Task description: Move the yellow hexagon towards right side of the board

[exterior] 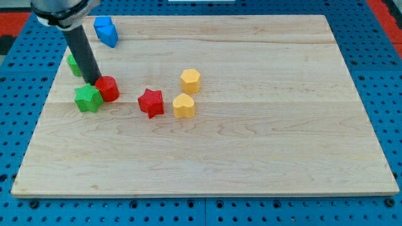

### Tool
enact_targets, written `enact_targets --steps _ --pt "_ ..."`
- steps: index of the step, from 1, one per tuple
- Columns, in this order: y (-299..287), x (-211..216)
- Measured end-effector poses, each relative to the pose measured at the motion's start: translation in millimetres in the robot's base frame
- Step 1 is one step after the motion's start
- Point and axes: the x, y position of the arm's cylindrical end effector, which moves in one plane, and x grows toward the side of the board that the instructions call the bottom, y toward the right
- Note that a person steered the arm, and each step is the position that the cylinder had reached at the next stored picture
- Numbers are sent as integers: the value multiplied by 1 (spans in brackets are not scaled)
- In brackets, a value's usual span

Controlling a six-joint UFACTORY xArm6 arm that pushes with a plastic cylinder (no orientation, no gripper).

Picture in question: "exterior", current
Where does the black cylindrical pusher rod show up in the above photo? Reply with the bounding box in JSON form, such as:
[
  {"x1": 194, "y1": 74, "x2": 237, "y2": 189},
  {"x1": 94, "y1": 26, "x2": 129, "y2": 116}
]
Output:
[{"x1": 63, "y1": 25, "x2": 102, "y2": 85}]

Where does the red cylinder block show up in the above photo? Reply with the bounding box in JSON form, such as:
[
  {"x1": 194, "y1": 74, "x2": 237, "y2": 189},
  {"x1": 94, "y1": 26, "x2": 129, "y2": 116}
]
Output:
[{"x1": 95, "y1": 76, "x2": 120, "y2": 102}]

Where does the blue cube block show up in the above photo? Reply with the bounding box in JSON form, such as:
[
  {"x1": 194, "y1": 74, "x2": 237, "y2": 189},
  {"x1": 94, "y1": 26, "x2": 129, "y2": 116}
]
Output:
[{"x1": 94, "y1": 16, "x2": 112, "y2": 39}]

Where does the wooden board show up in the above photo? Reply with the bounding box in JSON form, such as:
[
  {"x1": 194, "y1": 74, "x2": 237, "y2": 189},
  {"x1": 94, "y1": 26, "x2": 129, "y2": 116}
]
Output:
[{"x1": 11, "y1": 15, "x2": 399, "y2": 198}]

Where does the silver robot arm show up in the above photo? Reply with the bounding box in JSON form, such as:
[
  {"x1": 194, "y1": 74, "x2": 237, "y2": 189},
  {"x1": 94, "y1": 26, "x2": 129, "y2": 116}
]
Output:
[{"x1": 31, "y1": 0, "x2": 101, "y2": 85}]

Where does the red star block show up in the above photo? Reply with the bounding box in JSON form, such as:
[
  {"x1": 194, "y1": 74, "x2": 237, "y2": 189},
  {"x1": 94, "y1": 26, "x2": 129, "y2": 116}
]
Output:
[{"x1": 138, "y1": 89, "x2": 165, "y2": 119}]

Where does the blue triangle block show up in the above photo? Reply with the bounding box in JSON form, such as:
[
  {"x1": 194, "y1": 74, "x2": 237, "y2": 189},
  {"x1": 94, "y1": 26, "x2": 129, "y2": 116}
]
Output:
[{"x1": 95, "y1": 24, "x2": 118, "y2": 48}]

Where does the green block behind rod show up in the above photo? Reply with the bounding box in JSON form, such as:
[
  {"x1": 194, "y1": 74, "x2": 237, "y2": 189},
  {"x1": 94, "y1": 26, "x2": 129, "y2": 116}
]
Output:
[{"x1": 66, "y1": 54, "x2": 82, "y2": 77}]

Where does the yellow hexagon block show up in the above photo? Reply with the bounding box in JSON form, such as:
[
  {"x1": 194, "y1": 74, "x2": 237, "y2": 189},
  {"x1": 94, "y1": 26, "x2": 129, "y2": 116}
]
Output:
[{"x1": 180, "y1": 68, "x2": 201, "y2": 94}]

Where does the green star block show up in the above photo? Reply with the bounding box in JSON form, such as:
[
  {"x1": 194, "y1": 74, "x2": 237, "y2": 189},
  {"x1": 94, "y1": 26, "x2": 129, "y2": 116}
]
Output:
[{"x1": 74, "y1": 83, "x2": 104, "y2": 112}]

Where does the yellow heart block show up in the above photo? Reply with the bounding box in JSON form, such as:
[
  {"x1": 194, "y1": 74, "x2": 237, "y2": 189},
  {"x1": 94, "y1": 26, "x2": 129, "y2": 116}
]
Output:
[{"x1": 172, "y1": 94, "x2": 195, "y2": 119}]

